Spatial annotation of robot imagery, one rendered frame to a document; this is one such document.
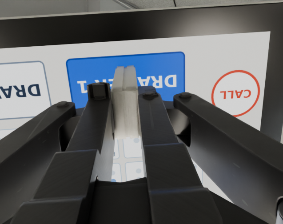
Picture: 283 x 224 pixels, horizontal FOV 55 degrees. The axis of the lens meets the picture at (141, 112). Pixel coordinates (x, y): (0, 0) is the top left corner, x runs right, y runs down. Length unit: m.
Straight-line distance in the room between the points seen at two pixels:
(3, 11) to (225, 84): 0.28
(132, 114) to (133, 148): 0.09
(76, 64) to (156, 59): 0.06
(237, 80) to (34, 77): 0.16
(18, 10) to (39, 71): 0.17
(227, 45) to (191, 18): 0.04
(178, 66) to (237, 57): 0.05
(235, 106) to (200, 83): 0.04
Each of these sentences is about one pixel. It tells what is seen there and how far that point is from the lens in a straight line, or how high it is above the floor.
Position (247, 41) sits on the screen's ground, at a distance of 0.23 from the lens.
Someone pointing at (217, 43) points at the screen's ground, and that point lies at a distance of 0.22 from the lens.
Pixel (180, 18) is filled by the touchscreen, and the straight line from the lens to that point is 0.22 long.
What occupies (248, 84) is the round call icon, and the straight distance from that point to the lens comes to 0.24.
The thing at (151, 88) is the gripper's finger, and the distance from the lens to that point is 0.17.
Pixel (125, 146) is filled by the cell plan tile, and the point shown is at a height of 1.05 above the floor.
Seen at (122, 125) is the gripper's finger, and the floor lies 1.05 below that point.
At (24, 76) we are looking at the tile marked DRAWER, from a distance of 0.23.
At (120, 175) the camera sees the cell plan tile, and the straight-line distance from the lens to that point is 0.25.
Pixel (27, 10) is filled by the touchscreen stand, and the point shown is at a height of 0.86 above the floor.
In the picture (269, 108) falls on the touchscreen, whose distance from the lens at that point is 0.26.
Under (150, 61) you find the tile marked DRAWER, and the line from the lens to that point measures 0.22.
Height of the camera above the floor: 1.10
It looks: 20 degrees down
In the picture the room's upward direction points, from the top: 176 degrees clockwise
